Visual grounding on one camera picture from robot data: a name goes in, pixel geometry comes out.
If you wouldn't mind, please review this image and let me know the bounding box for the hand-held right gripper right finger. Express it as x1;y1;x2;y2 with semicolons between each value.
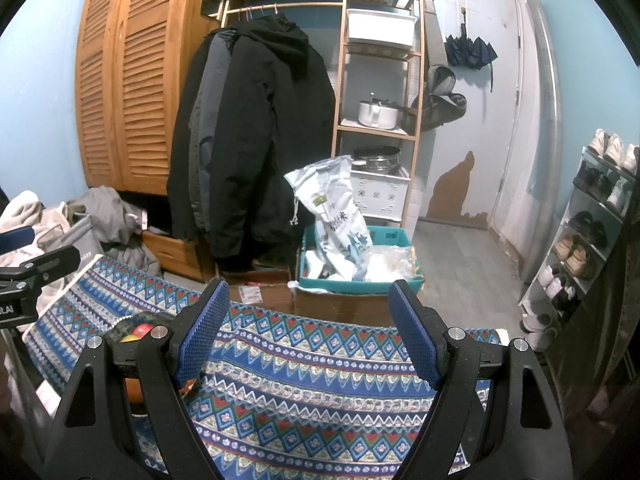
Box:
389;280;573;480

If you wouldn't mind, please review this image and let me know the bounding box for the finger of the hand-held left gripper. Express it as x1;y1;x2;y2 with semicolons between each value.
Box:
0;226;36;256
0;246;82;283

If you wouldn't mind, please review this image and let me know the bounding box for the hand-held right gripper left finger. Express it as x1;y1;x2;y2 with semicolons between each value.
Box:
45;278;231;480

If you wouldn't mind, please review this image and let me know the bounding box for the dark glass bowl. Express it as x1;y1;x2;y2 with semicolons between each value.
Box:
111;311;201;418

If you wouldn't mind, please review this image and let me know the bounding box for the medium orange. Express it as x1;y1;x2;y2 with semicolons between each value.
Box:
125;377;148;406

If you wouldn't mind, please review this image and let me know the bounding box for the white garment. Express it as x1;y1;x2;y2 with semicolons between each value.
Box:
0;192;71;321

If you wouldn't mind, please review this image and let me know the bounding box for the grey fabric bag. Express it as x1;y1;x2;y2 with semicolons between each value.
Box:
35;212;103;271

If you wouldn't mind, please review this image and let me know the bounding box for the clear plastic bag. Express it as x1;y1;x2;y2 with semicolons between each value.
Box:
357;245;421;283

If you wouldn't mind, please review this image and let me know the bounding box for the plain cardboard box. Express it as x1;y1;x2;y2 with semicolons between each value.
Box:
292;285;426;328

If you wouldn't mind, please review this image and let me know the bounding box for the teal plastic crate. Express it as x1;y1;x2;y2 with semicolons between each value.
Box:
296;224;426;295

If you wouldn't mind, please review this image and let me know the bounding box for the grey garment pile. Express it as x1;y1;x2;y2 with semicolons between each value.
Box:
67;186;163;278

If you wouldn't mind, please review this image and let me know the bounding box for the labelled cardboard box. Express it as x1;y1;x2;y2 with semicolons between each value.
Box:
219;269;296;313

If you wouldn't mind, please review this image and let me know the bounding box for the wooden drawer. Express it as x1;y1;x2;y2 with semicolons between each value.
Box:
141;230;216;283

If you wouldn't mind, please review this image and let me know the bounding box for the blue patterned tablecloth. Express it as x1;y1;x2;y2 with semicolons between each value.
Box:
22;255;503;480

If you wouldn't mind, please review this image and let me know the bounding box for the white rice bag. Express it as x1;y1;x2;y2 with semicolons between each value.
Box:
284;155;373;281

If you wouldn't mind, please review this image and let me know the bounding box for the white perforated basket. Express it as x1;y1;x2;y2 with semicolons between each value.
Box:
350;167;413;221

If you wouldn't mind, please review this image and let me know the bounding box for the shoe rack with shoes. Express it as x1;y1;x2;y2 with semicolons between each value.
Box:
520;129;640;351

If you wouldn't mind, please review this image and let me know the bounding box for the metal steamer pot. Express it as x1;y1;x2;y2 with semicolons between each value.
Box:
351;146;402;173

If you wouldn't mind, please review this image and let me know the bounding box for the black hooded coat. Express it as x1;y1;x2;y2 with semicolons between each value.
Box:
167;14;337;273

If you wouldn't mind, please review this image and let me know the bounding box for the wooden louvered wardrobe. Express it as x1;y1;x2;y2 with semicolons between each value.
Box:
75;0;223;196

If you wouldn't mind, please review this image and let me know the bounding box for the grey door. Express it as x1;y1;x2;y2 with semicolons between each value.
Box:
440;0;523;231

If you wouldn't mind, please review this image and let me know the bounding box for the white cooking pot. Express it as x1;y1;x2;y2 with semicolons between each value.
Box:
357;99;416;130

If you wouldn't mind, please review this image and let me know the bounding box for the grey hanging bag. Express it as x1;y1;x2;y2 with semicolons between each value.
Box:
410;66;468;133

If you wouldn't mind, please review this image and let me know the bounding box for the grey jacket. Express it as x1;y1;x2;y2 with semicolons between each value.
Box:
187;30;241;231

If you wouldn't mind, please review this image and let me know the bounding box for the wooden shelf unit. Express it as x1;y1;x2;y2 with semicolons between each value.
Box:
330;0;426;231

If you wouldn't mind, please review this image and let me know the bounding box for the metal vertical pipe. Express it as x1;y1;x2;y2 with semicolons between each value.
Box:
520;0;560;286

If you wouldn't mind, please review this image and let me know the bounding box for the dark blue umbrella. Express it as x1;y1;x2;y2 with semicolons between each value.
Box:
444;10;498;71

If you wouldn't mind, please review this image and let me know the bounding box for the dark flat panel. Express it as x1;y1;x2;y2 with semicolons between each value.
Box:
422;0;448;68

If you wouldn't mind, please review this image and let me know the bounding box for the wide white storage bin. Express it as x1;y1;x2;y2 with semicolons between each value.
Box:
346;8;418;43

